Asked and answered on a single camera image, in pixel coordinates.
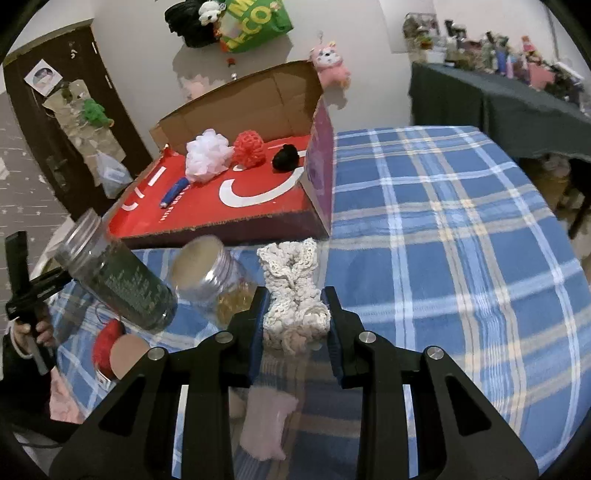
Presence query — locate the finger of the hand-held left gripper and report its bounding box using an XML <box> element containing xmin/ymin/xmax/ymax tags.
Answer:
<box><xmin>39</xmin><ymin>269</ymin><xmax>72</xmax><ymax>301</ymax></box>

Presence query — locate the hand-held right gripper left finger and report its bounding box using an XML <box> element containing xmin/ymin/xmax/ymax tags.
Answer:
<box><xmin>48</xmin><ymin>286</ymin><xmax>273</xmax><ymax>480</ymax></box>

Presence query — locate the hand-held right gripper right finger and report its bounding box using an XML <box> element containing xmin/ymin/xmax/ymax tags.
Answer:
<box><xmin>321</xmin><ymin>286</ymin><xmax>541</xmax><ymax>480</ymax></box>

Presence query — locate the cream crochet scrunchie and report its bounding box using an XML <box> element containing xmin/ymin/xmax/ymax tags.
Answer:
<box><xmin>256</xmin><ymin>237</ymin><xmax>332</xmax><ymax>356</ymax></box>

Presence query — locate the large glass jar metal lid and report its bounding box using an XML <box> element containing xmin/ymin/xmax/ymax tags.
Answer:
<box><xmin>54</xmin><ymin>208</ymin><xmax>179</xmax><ymax>334</ymax></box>

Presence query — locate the small clear plastic jar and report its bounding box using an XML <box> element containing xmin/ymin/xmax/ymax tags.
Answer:
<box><xmin>168</xmin><ymin>235</ymin><xmax>259</xmax><ymax>326</ymax></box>

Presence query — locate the cardboard box red inside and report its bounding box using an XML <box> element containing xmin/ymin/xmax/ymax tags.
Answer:
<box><xmin>107</xmin><ymin>60</ymin><xmax>335</xmax><ymax>247</ymax></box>

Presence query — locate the black mesh bath pouf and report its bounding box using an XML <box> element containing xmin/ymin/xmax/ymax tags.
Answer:
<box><xmin>271</xmin><ymin>144</ymin><xmax>301</xmax><ymax>172</ymax></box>

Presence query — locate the white mesh bath pouf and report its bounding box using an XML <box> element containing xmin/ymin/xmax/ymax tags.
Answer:
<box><xmin>185</xmin><ymin>128</ymin><xmax>235</xmax><ymax>184</ymax></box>

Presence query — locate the coral mesh bath pouf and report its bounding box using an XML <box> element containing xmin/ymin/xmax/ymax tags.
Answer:
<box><xmin>232</xmin><ymin>130</ymin><xmax>266</xmax><ymax>167</ymax></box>

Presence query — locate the person's left forearm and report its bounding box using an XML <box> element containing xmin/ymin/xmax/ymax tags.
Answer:
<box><xmin>0</xmin><ymin>332</ymin><xmax>79</xmax><ymax>444</ymax></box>

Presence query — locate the person's left hand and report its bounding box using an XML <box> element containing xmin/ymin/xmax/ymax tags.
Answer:
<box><xmin>11</xmin><ymin>318</ymin><xmax>57</xmax><ymax>361</ymax></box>

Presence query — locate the pink cloth piece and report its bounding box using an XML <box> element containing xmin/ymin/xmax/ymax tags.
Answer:
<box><xmin>238</xmin><ymin>391</ymin><xmax>300</xmax><ymax>462</ymax></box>

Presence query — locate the pink garment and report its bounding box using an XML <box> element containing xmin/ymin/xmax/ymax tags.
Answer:
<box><xmin>48</xmin><ymin>367</ymin><xmax>90</xmax><ymax>423</ymax></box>

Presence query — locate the clear plastic bag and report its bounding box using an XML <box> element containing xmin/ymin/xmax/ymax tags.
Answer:
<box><xmin>95</xmin><ymin>150</ymin><xmax>134</xmax><ymax>199</ymax></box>

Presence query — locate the dark brown door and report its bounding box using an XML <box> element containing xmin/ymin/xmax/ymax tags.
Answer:
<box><xmin>2</xmin><ymin>23</ymin><xmax>153</xmax><ymax>222</ymax></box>

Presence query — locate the hanging door organizer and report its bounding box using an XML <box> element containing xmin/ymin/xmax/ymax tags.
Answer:
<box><xmin>44</xmin><ymin>78</ymin><xmax>125</xmax><ymax>162</ymax></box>

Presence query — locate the blue plaid blanket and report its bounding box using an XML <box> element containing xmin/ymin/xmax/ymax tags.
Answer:
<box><xmin>46</xmin><ymin>124</ymin><xmax>591</xmax><ymax>480</ymax></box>

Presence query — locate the green plush toy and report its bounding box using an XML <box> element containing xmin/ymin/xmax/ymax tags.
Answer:
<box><xmin>81</xmin><ymin>98</ymin><xmax>114</xmax><ymax>127</ymax></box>

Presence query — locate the picture on door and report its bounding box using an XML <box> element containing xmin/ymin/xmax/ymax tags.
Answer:
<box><xmin>23</xmin><ymin>59</ymin><xmax>63</xmax><ymax>97</ymax></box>

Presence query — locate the black hanging bag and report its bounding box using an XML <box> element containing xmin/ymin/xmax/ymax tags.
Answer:
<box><xmin>164</xmin><ymin>0</ymin><xmax>220</xmax><ymax>48</ymax></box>

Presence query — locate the pink plush toy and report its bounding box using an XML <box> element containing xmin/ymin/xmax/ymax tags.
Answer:
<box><xmin>308</xmin><ymin>32</ymin><xmax>352</xmax><ymax>89</ymax></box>

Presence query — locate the side table with dark cloth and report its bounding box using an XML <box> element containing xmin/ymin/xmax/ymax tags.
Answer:
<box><xmin>409</xmin><ymin>60</ymin><xmax>591</xmax><ymax>162</ymax></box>

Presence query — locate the green tote bag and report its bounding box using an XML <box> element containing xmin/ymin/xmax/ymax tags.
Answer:
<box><xmin>217</xmin><ymin>0</ymin><xmax>295</xmax><ymax>52</ymax></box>

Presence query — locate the row of cosmetic bottles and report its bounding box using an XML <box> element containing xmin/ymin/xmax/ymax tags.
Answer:
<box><xmin>402</xmin><ymin>11</ymin><xmax>587</xmax><ymax>100</ymax></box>

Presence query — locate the door handle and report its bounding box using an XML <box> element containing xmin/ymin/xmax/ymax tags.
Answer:
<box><xmin>46</xmin><ymin>154</ymin><xmax>70</xmax><ymax>195</ymax></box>

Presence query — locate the panda plush keychain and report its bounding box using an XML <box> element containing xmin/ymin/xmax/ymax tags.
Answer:
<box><xmin>198</xmin><ymin>0</ymin><xmax>223</xmax><ymax>25</ymax></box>

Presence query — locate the wall mirror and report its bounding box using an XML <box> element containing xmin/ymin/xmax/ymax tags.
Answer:
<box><xmin>379</xmin><ymin>0</ymin><xmax>437</xmax><ymax>54</ymax></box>

